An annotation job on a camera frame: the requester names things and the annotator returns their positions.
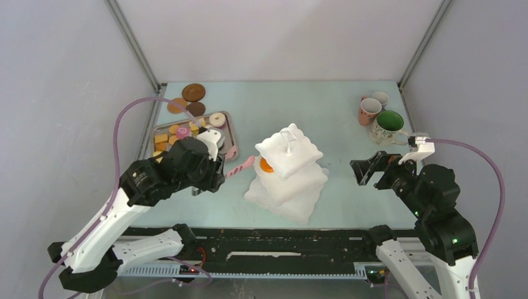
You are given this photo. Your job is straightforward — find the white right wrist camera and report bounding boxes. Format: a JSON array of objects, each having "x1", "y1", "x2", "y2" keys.
[{"x1": 398, "y1": 132, "x2": 435, "y2": 165}]

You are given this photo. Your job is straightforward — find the pink-tipped metal tongs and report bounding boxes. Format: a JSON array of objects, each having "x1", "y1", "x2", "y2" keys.
[{"x1": 223, "y1": 144, "x2": 257, "y2": 180}]

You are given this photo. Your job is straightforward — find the white frosted donut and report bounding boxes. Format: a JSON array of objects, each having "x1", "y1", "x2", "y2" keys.
[{"x1": 209, "y1": 112, "x2": 227, "y2": 128}]

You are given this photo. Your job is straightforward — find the light brown round coaster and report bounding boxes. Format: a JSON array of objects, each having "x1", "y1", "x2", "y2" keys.
[{"x1": 167, "y1": 97, "x2": 188, "y2": 114}]

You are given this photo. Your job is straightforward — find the small white cup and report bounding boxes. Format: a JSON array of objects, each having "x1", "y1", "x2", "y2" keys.
[{"x1": 372, "y1": 91, "x2": 390, "y2": 109}]

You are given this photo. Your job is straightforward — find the darkest brown round coaster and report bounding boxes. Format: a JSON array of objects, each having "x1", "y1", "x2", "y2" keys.
[{"x1": 186, "y1": 102, "x2": 206, "y2": 116}]

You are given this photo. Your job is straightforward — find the metal serving tray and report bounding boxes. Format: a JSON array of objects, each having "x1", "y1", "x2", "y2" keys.
[{"x1": 149, "y1": 111, "x2": 239, "y2": 161}]

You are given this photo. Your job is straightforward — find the green-inside floral mug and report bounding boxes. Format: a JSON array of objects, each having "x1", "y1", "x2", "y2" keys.
[{"x1": 369, "y1": 110, "x2": 410, "y2": 146}]

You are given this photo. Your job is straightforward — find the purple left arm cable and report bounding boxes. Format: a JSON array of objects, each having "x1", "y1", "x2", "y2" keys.
[{"x1": 37, "y1": 97, "x2": 213, "y2": 299}]

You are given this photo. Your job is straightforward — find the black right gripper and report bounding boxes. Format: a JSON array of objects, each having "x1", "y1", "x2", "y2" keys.
[{"x1": 349, "y1": 148, "x2": 426, "y2": 216}]

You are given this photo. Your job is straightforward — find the white three-tier cake stand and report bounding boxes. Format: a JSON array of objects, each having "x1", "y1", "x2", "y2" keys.
[{"x1": 244, "y1": 123, "x2": 329, "y2": 225}]

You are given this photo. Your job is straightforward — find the yellow square cake piece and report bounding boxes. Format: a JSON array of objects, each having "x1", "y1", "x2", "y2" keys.
[{"x1": 154, "y1": 133, "x2": 169, "y2": 144}]

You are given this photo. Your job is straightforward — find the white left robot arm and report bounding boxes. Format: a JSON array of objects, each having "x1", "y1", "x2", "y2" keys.
[{"x1": 48, "y1": 132, "x2": 225, "y2": 293}]

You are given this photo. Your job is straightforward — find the dark brown round coaster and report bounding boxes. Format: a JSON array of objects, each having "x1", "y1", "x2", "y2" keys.
[{"x1": 181, "y1": 83, "x2": 206, "y2": 102}]

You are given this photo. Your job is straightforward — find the pink mug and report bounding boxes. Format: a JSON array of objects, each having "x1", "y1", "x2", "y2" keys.
[{"x1": 358, "y1": 97, "x2": 383, "y2": 126}]

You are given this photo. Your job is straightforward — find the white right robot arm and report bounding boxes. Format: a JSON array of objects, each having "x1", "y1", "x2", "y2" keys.
[{"x1": 350, "y1": 151, "x2": 478, "y2": 298}]

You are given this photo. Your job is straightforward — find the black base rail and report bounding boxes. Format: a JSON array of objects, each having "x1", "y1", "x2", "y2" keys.
[{"x1": 123, "y1": 227, "x2": 434, "y2": 277}]

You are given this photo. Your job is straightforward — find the orange donut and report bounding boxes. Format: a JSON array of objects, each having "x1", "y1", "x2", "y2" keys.
[{"x1": 260, "y1": 158, "x2": 274, "y2": 173}]

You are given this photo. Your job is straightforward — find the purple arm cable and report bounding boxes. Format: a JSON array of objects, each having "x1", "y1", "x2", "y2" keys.
[
  {"x1": 425, "y1": 138, "x2": 506, "y2": 299},
  {"x1": 37, "y1": 97, "x2": 213, "y2": 299}
]

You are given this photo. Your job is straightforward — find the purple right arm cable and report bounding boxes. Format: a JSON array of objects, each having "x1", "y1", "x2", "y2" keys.
[{"x1": 425, "y1": 138, "x2": 506, "y2": 299}]

